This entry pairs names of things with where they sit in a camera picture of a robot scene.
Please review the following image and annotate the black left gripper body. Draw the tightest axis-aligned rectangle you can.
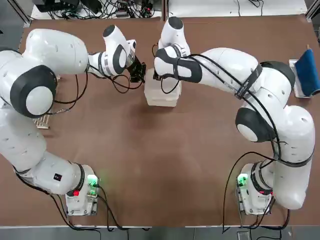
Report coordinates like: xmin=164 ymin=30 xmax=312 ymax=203
xmin=127 ymin=56 xmax=141 ymax=76

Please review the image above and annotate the translucent white box lid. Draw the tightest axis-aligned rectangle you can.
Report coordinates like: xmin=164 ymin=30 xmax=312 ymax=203
xmin=144 ymin=68 xmax=182 ymax=100

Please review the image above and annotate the white plastic preservation box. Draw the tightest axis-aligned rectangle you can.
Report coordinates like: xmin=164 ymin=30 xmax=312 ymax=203
xmin=144 ymin=68 xmax=182 ymax=107

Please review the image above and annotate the black electronics box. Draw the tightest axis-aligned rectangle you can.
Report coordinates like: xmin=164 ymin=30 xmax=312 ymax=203
xmin=33 ymin=0 xmax=81 ymax=13

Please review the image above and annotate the blue towel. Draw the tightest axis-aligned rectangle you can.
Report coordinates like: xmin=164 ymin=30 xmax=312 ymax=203
xmin=294 ymin=48 xmax=320 ymax=97

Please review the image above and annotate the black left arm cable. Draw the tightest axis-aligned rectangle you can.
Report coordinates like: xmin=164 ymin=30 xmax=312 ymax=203
xmin=49 ymin=66 xmax=147 ymax=112

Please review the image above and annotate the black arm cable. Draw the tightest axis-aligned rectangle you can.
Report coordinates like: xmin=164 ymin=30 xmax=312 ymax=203
xmin=49 ymin=66 xmax=147 ymax=112
xmin=159 ymin=53 xmax=291 ymax=231

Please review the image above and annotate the aluminium frame post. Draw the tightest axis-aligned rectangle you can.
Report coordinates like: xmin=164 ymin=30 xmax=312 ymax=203
xmin=161 ymin=0 xmax=169 ymax=22
xmin=304 ymin=0 xmax=320 ymax=23

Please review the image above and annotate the cream wire dish rack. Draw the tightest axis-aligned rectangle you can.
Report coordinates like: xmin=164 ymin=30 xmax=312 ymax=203
xmin=32 ymin=107 xmax=52 ymax=130

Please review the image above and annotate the grey frame post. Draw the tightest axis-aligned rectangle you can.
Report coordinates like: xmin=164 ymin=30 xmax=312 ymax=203
xmin=18 ymin=11 xmax=33 ymax=28

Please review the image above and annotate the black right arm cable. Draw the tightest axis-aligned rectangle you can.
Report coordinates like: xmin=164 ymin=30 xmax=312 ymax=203
xmin=159 ymin=53 xmax=291 ymax=231

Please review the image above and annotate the black base power cable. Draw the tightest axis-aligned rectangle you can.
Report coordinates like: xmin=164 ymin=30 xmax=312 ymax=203
xmin=96 ymin=184 xmax=153 ymax=231

